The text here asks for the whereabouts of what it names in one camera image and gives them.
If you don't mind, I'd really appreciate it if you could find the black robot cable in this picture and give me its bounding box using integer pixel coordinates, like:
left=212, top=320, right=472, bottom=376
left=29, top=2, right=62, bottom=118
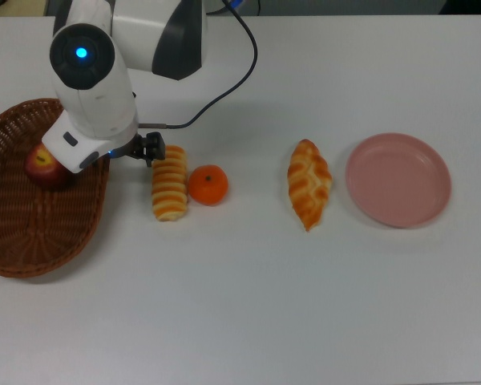
left=137, top=0, right=260, bottom=130

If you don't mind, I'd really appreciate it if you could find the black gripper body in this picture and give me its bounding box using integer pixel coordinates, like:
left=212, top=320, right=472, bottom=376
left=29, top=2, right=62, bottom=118
left=110, top=134, right=148, bottom=160

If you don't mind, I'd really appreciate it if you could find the striped toy bread roll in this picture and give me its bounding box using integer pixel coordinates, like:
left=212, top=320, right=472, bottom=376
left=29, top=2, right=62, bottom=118
left=151, top=144, right=190, bottom=222

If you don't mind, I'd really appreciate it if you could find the pink plate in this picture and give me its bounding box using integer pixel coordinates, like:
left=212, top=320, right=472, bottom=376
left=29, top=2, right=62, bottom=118
left=345, top=132, right=453, bottom=229

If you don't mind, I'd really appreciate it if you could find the red toy apple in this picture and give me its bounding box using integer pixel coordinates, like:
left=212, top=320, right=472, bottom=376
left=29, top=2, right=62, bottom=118
left=23, top=143, right=71, bottom=192

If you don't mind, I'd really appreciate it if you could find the toy orange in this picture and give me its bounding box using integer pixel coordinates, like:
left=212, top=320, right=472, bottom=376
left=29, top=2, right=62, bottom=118
left=188, top=164, right=229, bottom=207

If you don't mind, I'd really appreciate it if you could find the brown woven basket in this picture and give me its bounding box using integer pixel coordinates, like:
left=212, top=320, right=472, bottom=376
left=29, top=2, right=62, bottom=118
left=0, top=98, right=111, bottom=278

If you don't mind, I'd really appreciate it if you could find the braided leaf-shaped toy bread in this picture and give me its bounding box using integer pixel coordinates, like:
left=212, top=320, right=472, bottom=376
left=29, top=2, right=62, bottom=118
left=286, top=138, right=333, bottom=233

